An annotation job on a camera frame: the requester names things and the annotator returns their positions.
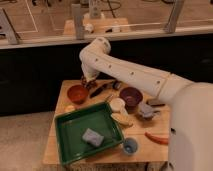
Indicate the green plastic tray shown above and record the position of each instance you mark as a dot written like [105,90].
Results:
[70,128]

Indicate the beige bread piece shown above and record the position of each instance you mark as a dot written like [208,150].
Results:
[122,119]

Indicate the blue cup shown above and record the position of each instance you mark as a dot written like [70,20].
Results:
[130,146]

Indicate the small metal can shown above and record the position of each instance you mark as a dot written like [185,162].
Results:
[117,85]

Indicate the right grey metal post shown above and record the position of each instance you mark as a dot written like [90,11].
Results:
[174,15]

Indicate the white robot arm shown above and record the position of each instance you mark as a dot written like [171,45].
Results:
[191,104]

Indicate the red-brown bowl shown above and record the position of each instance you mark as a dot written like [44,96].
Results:
[77,94]

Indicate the dark maroon bowl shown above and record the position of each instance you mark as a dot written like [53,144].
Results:
[131,96]

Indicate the grey crumpled cloth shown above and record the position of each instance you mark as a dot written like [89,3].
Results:
[146,111]

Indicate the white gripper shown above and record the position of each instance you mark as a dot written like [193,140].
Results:
[90,74]

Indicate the grey metal post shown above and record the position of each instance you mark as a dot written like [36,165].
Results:
[7,29]
[174,15]
[78,21]

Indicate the white cup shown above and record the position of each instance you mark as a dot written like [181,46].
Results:
[117,105]

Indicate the orange carrot toy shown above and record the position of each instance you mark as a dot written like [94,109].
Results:
[158,140]

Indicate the black knife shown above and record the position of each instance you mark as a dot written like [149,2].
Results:
[101,89]

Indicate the grey sponge block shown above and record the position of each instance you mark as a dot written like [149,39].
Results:
[93,137]

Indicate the left grey metal post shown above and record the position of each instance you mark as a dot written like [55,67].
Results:
[7,29]

